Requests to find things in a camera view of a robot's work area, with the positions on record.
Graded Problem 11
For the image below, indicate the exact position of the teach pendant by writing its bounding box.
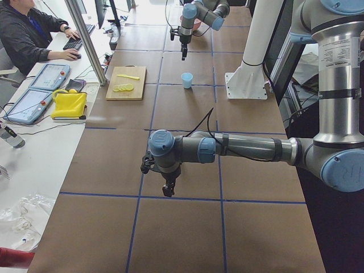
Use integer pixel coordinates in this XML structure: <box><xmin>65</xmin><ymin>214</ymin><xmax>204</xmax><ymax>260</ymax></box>
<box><xmin>3</xmin><ymin>88</ymin><xmax>52</xmax><ymax>125</ymax></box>
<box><xmin>29</xmin><ymin>64</ymin><xmax>71</xmax><ymax>91</ymax></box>

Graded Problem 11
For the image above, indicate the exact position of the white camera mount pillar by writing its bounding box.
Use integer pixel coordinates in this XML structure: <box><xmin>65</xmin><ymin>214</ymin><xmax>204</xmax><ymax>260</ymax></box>
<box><xmin>225</xmin><ymin>0</ymin><xmax>284</xmax><ymax>100</ymax></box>

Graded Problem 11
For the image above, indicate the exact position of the aluminium frame post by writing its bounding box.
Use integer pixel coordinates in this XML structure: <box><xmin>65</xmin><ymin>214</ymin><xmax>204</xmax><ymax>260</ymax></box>
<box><xmin>65</xmin><ymin>0</ymin><xmax>107</xmax><ymax>86</ymax></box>

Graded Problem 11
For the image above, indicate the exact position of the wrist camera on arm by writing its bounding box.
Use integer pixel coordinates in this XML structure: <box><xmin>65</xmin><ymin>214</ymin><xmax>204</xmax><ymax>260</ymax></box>
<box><xmin>169</xmin><ymin>26</ymin><xmax>181</xmax><ymax>41</ymax></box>
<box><xmin>140</xmin><ymin>151</ymin><xmax>160</xmax><ymax>175</ymax></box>

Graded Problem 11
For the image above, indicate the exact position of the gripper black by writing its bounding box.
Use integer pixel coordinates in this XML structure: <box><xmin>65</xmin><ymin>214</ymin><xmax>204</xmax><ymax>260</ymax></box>
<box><xmin>180</xmin><ymin>35</ymin><xmax>191</xmax><ymax>60</ymax></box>
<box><xmin>162</xmin><ymin>170</ymin><xmax>181</xmax><ymax>197</ymax></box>

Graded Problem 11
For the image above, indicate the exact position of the teach pendant far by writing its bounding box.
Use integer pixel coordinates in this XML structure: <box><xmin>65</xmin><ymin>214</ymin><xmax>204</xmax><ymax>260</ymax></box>
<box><xmin>29</xmin><ymin>64</ymin><xmax>71</xmax><ymax>91</ymax></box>

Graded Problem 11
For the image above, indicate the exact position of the light blue cup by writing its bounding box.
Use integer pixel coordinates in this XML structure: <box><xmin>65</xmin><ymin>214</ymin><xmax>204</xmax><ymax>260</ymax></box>
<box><xmin>181</xmin><ymin>72</ymin><xmax>193</xmax><ymax>89</ymax></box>

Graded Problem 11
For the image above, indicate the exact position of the yellow plastic knife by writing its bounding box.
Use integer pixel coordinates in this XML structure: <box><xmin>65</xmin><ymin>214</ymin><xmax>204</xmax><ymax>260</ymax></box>
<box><xmin>117</xmin><ymin>74</ymin><xmax>140</xmax><ymax>80</ymax></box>

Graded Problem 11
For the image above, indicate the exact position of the computer mouse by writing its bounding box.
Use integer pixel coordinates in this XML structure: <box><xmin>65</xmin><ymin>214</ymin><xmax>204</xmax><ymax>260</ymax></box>
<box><xmin>72</xmin><ymin>53</ymin><xmax>81</xmax><ymax>59</ymax></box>

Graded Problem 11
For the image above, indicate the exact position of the pink bowl of ice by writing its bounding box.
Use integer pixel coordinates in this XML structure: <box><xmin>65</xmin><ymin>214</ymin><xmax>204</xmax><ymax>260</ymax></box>
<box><xmin>192</xmin><ymin>18</ymin><xmax>202</xmax><ymax>32</ymax></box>

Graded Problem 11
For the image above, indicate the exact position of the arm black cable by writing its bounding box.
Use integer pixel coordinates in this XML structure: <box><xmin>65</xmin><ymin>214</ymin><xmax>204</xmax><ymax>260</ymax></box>
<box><xmin>187</xmin><ymin>107</ymin><xmax>275</xmax><ymax>162</ymax></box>

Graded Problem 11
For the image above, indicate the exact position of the water bottle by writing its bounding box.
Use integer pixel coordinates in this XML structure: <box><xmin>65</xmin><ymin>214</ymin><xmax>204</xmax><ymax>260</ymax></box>
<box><xmin>1</xmin><ymin>122</ymin><xmax>26</xmax><ymax>148</ymax></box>

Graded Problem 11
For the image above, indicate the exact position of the yellow bag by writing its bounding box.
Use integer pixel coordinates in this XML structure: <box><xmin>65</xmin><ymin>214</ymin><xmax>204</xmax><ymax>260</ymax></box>
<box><xmin>51</xmin><ymin>89</ymin><xmax>87</xmax><ymax>120</ymax></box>

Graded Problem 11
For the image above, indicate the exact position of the teach pendant near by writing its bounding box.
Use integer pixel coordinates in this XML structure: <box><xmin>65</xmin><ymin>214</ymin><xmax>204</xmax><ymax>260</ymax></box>
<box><xmin>3</xmin><ymin>88</ymin><xmax>52</xmax><ymax>125</ymax></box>

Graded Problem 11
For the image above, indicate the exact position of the black keyboard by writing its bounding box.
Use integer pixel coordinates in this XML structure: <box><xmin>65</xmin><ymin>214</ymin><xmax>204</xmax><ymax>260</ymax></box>
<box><xmin>63</xmin><ymin>23</ymin><xmax>96</xmax><ymax>51</ymax></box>

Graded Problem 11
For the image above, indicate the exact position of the bamboo cutting board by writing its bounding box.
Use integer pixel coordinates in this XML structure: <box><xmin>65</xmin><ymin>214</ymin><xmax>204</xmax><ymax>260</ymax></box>
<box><xmin>105</xmin><ymin>66</ymin><xmax>147</xmax><ymax>101</ymax></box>

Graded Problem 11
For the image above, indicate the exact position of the clear plastic bag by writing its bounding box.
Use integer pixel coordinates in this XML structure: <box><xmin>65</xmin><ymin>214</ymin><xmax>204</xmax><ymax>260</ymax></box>
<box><xmin>1</xmin><ymin>193</ymin><xmax>56</xmax><ymax>251</ymax></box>

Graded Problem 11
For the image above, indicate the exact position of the seated person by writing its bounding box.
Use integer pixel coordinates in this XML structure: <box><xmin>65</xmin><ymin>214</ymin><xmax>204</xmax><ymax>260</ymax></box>
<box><xmin>1</xmin><ymin>1</ymin><xmax>79</xmax><ymax>75</ymax></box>

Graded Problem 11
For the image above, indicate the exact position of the person hand on mouse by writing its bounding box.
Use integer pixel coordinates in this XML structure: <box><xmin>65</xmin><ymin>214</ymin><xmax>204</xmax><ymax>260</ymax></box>
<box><xmin>60</xmin><ymin>48</ymin><xmax>80</xmax><ymax>60</ymax></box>

